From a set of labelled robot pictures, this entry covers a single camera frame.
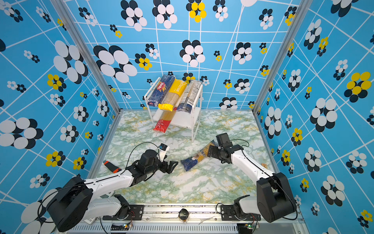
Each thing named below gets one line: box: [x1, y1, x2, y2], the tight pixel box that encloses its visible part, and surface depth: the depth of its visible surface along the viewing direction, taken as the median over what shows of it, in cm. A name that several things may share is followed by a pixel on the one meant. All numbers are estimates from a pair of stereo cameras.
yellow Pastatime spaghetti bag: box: [157, 78, 188, 112], surface depth 79 cm
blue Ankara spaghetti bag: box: [180, 139, 219, 172], surface depth 92 cm
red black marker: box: [102, 159, 123, 174], surface depth 91 cm
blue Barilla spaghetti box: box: [147, 74, 175, 108], surface depth 82 cm
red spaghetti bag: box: [153, 107, 178, 133], surface depth 90 cm
